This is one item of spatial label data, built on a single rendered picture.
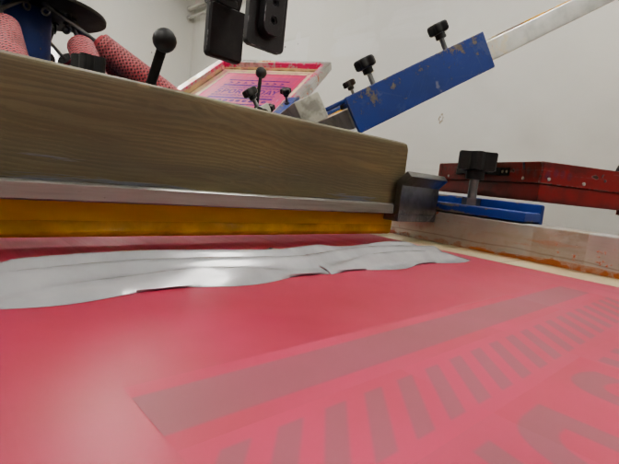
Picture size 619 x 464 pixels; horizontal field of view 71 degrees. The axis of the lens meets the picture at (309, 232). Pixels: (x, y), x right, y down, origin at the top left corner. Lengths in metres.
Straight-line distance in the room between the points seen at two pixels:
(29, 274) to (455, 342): 0.17
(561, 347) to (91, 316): 0.18
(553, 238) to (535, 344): 0.27
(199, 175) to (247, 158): 0.04
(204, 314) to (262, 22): 0.21
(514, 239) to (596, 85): 1.89
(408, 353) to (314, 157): 0.25
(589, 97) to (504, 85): 0.39
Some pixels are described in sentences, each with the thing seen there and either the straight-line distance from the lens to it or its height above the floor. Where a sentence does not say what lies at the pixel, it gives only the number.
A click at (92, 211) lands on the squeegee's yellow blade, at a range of 0.30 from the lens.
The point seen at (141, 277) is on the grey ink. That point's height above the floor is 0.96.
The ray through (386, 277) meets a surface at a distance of 0.28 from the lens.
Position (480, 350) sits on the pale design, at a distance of 0.18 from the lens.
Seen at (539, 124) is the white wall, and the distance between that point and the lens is 2.37.
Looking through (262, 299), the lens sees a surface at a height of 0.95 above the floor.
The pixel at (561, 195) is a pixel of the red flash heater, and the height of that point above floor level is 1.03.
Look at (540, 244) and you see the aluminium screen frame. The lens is 0.47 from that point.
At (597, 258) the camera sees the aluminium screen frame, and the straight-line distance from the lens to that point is 0.46.
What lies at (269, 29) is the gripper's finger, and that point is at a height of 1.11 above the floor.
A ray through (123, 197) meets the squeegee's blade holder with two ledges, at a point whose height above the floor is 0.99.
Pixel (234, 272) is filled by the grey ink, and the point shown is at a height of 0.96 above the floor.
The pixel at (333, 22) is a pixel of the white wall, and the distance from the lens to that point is 3.37.
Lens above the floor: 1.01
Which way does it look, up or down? 7 degrees down
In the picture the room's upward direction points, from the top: 6 degrees clockwise
